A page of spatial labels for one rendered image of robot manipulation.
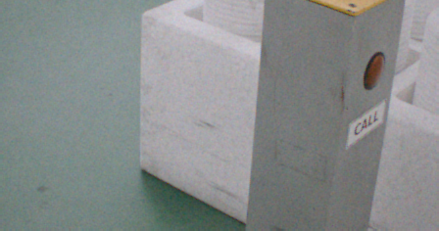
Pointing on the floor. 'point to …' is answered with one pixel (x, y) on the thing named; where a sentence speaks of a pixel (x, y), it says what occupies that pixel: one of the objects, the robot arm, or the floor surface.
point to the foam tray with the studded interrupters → (172, 41)
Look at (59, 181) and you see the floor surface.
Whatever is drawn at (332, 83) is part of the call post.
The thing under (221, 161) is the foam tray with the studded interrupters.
